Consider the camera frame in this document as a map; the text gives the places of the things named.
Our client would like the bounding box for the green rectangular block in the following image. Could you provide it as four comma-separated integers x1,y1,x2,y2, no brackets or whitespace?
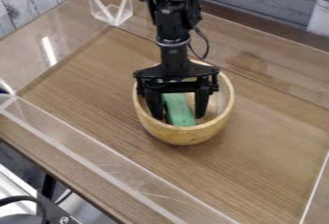
164,93,197,127

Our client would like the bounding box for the black metal bracket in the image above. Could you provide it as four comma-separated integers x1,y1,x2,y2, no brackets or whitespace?
37,195,82,224

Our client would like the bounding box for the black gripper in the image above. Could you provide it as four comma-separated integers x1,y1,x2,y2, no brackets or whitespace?
134,44,220,120

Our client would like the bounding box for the black cable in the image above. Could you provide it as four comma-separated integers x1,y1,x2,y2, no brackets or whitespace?
0,194,50,224

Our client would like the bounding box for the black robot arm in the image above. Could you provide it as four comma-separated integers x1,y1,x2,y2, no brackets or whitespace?
134,0,220,119

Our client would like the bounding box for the brown wooden bowl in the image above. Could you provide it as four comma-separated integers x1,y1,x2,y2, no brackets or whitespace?
133,72,236,145

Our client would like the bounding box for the clear acrylic front wall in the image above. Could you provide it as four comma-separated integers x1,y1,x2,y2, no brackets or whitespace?
0,81,240,224

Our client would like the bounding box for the clear acrylic corner bracket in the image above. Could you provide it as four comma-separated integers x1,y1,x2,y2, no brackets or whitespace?
89,0,134,27

